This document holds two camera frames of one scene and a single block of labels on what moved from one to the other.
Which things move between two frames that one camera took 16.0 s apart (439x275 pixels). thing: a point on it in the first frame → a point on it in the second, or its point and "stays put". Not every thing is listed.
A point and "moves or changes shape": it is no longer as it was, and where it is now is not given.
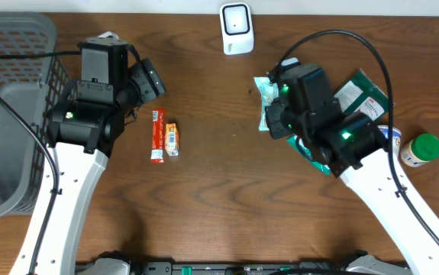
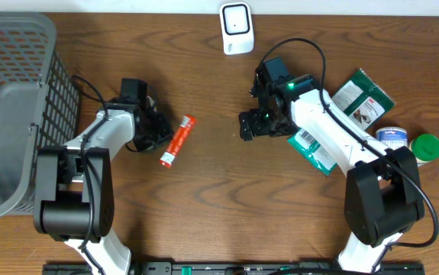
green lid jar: x=421 y=150 stays put
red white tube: x=157 y=137 moves or changes shape
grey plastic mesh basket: x=18 y=76 stays put
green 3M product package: x=359 y=94 stays put
